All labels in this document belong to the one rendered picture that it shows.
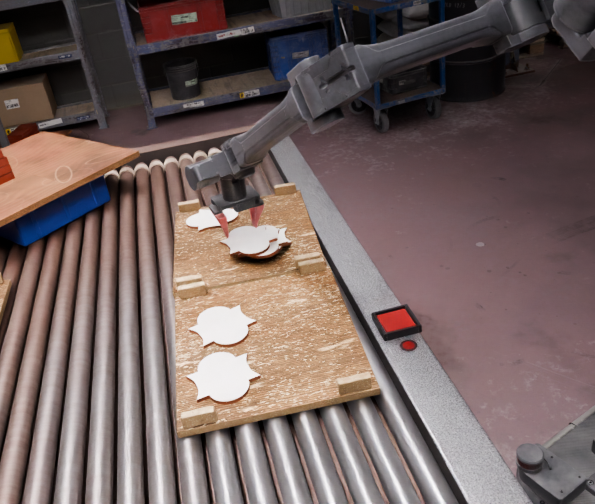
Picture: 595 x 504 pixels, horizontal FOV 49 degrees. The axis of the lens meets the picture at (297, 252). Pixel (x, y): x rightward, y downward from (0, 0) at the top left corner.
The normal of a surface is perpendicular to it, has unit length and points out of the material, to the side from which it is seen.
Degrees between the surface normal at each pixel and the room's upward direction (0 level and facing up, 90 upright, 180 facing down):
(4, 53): 90
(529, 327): 0
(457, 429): 0
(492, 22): 59
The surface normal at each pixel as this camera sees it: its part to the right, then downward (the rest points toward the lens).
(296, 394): -0.13, -0.85
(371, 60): 0.36, -0.11
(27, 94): 0.24, 0.48
